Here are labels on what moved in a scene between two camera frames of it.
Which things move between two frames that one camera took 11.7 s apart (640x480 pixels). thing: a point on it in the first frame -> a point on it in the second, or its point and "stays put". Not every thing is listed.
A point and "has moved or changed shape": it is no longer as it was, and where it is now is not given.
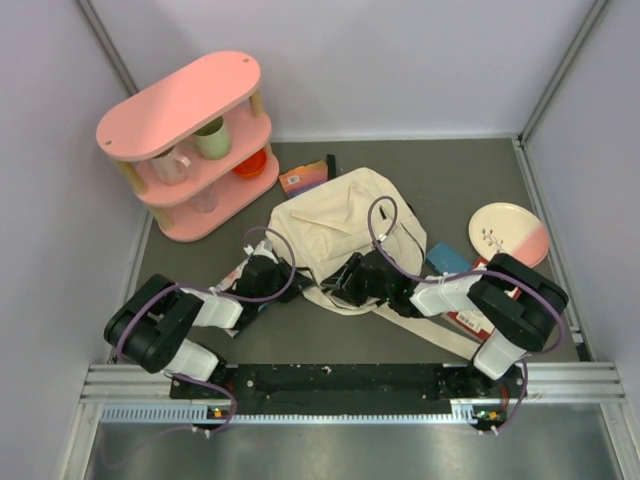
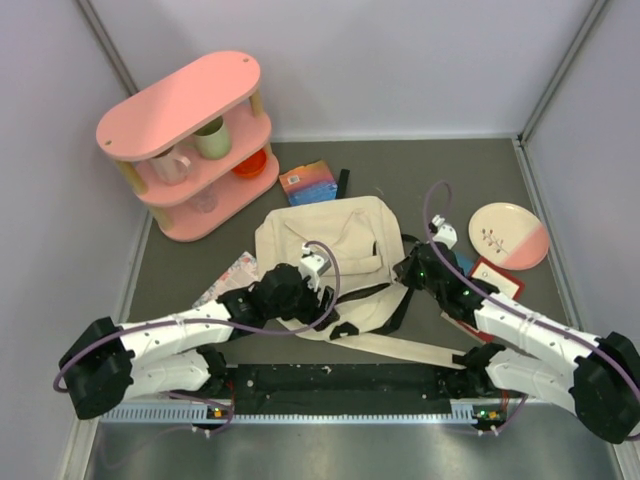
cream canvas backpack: x=318 y=228 has moved or changed shape
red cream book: x=479 y=324 stays put
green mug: x=214 y=141 stays put
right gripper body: x=361 y=285 -> x=413 y=275
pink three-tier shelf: x=195 y=147 stays put
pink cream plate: x=503 y=228 stays put
